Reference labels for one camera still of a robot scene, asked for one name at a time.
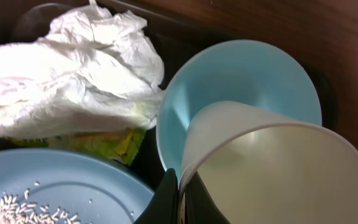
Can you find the yellow green snack wrapper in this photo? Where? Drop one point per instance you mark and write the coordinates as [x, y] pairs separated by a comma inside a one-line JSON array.
[[111, 135]]

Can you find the white plastic cup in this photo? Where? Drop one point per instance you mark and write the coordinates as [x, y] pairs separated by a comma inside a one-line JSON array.
[[261, 167]]

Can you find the dark blue plate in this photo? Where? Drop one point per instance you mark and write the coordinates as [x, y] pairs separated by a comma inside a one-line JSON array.
[[100, 192]]

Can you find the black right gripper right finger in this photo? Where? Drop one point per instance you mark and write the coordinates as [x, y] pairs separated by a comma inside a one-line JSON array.
[[199, 206]]

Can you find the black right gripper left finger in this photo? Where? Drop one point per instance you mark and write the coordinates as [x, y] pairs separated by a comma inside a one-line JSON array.
[[163, 207]]

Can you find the pile of white rice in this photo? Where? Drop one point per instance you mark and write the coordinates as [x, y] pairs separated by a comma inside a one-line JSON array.
[[14, 210]]

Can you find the crumpled white paper napkin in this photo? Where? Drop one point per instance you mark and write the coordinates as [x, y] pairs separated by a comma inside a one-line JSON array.
[[93, 72]]

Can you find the light blue bowl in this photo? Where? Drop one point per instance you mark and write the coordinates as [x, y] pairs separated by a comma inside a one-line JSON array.
[[246, 71]]

